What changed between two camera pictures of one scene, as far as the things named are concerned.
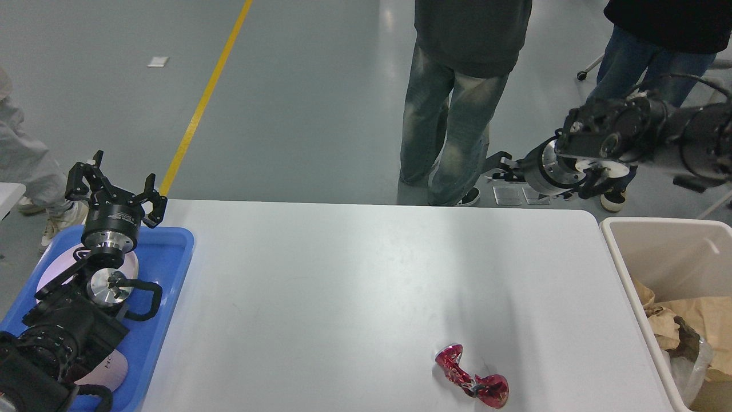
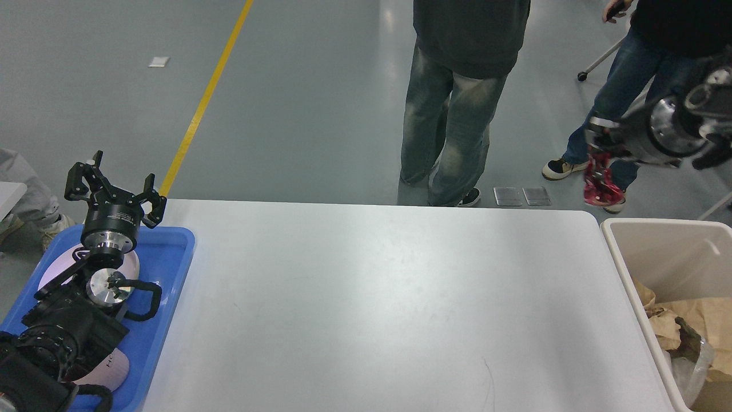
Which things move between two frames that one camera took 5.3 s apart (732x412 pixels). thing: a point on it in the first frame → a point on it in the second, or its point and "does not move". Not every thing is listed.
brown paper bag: x=713 y=316 does not move
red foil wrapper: x=492 y=389 → x=602 y=186
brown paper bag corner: x=646 y=295 does not move
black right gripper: x=544 y=171 → x=664 y=133
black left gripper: x=114 y=218 does not move
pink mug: x=110 y=372 does not move
